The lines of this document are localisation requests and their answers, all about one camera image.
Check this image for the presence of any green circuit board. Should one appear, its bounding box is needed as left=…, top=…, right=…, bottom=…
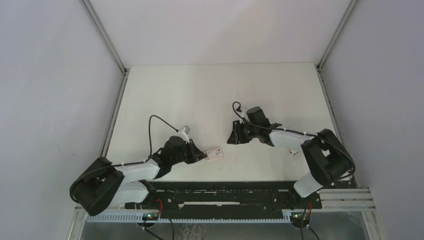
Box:
left=290, top=214, right=311, bottom=224
left=142, top=213, right=160, bottom=222

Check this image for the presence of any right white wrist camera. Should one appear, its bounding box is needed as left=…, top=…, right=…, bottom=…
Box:
left=239, top=106, right=249, bottom=121

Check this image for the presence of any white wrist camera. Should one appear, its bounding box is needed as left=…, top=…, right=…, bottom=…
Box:
left=176, top=125, right=191, bottom=143
left=239, top=106, right=249, bottom=121

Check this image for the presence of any black camera cable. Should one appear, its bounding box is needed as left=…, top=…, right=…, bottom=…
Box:
left=231, top=101, right=357, bottom=240
left=69, top=114, right=180, bottom=200

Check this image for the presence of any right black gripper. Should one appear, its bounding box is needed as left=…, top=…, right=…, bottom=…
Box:
left=228, top=119, right=259, bottom=144

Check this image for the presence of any right black camera cable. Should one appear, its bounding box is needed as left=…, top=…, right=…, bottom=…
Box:
left=231, top=101, right=357, bottom=240

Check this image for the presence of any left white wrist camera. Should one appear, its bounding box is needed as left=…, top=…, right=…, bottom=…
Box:
left=176, top=125, right=191, bottom=143

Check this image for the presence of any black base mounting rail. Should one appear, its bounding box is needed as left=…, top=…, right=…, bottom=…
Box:
left=109, top=181, right=323, bottom=219

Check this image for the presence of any left black camera cable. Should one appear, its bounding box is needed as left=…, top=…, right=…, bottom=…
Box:
left=69, top=114, right=180, bottom=200

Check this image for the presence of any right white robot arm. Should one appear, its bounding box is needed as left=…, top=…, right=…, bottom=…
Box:
left=227, top=101, right=356, bottom=208

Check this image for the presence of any right green circuit board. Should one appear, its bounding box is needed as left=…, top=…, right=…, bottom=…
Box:
left=290, top=214, right=311, bottom=224

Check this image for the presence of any white slotted cable duct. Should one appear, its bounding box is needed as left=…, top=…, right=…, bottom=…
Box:
left=86, top=211, right=292, bottom=224

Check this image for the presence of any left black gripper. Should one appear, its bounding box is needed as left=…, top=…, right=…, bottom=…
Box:
left=170, top=138, right=206, bottom=165

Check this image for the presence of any left green circuit board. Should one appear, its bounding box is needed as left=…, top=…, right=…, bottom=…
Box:
left=142, top=213, right=160, bottom=222

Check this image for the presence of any red white staple box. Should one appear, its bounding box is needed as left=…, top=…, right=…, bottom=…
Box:
left=206, top=147, right=223, bottom=160

